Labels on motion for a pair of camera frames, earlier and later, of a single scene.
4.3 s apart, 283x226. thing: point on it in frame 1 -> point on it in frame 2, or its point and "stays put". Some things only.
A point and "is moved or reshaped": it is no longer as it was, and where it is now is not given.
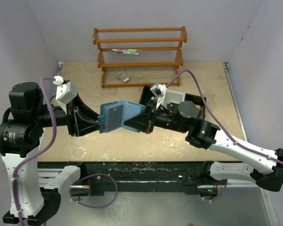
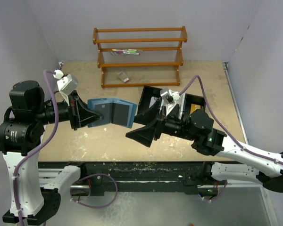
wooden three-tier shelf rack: x=137 y=57 stays put
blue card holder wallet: x=129 y=110 is moved or reshaped
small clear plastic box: x=123 y=77 stays put
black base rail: x=117 y=178 stays put
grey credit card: x=113 y=117 -> x=105 y=110
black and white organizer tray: x=172 y=96 stays put
